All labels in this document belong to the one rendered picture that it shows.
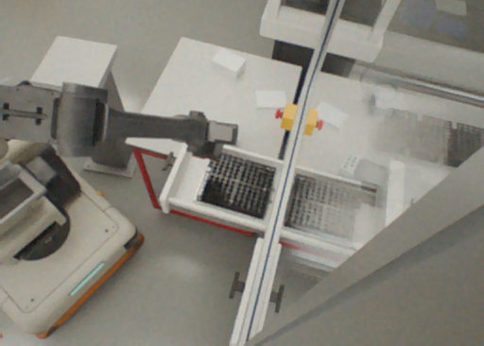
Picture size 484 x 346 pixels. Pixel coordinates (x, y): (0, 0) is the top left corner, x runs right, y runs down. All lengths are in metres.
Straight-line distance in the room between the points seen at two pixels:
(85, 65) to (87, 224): 0.73
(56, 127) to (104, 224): 1.29
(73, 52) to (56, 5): 1.64
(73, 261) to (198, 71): 1.02
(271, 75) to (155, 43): 1.45
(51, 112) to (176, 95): 1.02
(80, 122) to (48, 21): 2.75
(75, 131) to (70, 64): 1.21
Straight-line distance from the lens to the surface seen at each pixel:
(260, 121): 1.48
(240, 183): 1.21
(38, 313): 1.84
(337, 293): 0.17
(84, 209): 1.91
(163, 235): 2.07
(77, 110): 0.58
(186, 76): 1.63
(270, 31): 1.73
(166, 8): 3.23
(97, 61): 1.75
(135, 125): 0.67
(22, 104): 0.60
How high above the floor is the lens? 1.95
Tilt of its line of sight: 60 degrees down
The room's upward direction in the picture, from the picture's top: 7 degrees clockwise
